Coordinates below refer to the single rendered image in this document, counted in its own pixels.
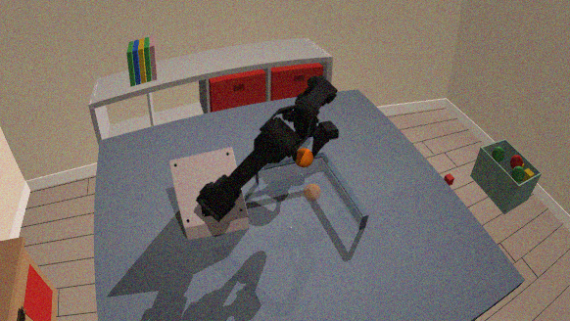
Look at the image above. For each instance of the clear l-shaped low wall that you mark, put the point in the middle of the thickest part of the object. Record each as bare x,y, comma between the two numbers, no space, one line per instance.
292,170

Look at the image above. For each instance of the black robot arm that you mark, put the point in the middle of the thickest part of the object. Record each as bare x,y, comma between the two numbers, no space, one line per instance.
276,141

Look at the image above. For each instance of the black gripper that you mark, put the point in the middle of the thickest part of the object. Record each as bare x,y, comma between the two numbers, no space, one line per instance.
321,134

